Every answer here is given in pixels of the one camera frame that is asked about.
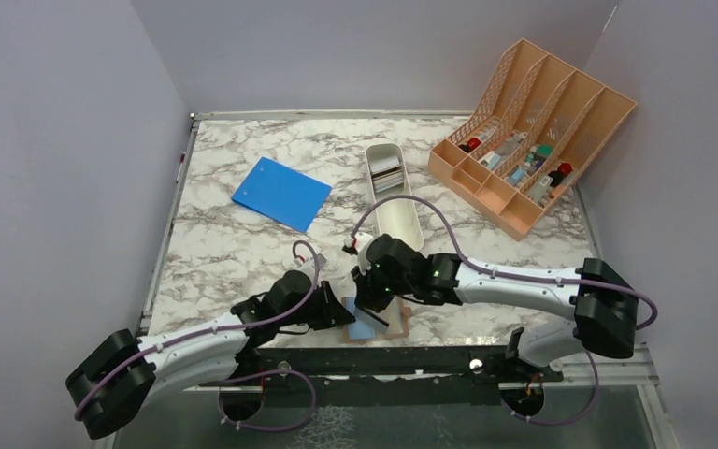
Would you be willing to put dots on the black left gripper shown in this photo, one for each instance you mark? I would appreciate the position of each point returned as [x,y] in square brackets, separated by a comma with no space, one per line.
[333,313]

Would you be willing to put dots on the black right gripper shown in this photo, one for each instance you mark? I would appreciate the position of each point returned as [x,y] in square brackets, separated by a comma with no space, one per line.
[366,296]

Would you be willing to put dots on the tan leather card holder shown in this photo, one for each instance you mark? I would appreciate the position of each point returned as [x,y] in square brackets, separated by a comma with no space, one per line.
[391,324]

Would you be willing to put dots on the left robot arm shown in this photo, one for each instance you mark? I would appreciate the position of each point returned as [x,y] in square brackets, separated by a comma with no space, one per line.
[125,373]

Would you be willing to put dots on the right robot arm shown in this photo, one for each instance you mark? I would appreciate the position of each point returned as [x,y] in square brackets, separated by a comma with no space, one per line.
[594,310]

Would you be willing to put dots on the blue folder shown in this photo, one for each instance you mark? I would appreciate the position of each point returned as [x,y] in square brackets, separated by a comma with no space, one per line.
[282,194]

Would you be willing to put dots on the orange desk organizer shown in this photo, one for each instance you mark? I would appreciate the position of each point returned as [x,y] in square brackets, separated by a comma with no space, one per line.
[533,98]

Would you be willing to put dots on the red cap bottle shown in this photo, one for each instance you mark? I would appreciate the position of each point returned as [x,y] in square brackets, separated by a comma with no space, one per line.
[559,174]

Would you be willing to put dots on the green cap bottle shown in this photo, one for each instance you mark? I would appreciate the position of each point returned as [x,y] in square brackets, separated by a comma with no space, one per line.
[540,152]

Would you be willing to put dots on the black mounting rail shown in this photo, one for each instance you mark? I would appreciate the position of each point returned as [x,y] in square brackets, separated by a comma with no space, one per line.
[449,374]

